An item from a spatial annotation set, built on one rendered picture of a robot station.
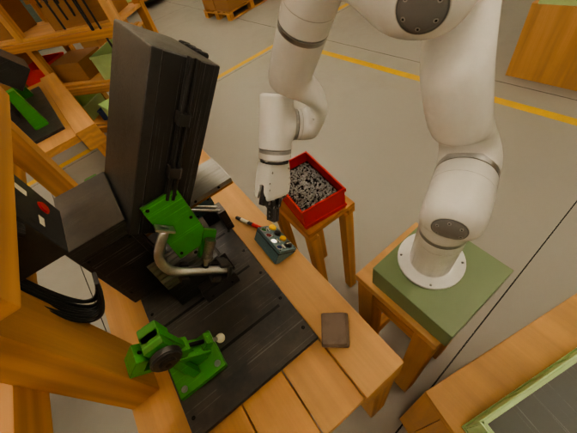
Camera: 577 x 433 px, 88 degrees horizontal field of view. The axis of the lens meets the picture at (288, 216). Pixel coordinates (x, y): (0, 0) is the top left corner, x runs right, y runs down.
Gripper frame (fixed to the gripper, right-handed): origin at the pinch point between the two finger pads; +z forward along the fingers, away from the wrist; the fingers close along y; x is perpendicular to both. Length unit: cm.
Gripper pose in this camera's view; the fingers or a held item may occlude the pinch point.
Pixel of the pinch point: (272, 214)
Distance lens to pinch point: 84.2
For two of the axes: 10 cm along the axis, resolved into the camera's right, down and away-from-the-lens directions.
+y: -6.0, 2.9, -7.5
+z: -0.5, 9.2, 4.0
